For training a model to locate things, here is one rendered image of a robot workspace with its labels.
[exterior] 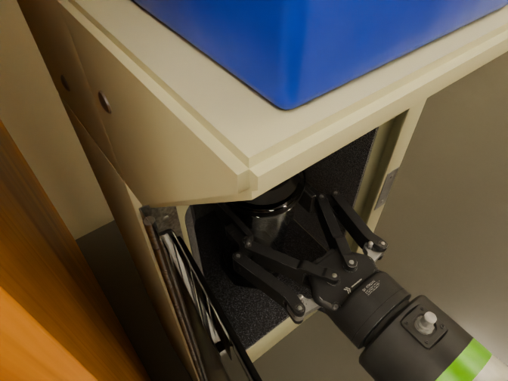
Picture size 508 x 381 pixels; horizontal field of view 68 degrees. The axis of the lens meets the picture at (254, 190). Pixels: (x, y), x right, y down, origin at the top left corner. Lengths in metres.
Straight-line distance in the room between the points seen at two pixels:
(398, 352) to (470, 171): 0.69
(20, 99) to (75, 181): 0.19
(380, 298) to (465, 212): 0.55
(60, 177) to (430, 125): 0.88
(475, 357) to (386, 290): 0.09
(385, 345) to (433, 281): 0.42
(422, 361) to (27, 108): 0.61
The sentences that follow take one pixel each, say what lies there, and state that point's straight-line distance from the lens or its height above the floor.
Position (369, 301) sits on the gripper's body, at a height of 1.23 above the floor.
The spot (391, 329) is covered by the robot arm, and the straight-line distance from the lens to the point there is 0.37.
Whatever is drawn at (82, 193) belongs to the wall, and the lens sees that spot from 0.80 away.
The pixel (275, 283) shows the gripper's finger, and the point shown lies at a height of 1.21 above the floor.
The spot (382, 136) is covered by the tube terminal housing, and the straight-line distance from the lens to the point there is 0.48.
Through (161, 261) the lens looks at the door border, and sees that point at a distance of 0.26.
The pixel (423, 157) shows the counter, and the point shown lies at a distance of 1.00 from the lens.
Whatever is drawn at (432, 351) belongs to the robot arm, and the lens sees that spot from 0.37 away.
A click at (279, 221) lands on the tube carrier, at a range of 0.46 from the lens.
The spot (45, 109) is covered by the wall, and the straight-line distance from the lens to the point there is 0.69.
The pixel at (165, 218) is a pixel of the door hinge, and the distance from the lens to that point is 0.25.
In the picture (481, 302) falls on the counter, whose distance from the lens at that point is 0.80.
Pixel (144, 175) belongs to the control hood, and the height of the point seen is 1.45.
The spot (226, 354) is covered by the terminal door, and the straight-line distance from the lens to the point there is 0.18.
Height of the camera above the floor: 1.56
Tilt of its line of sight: 48 degrees down
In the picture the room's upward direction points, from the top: straight up
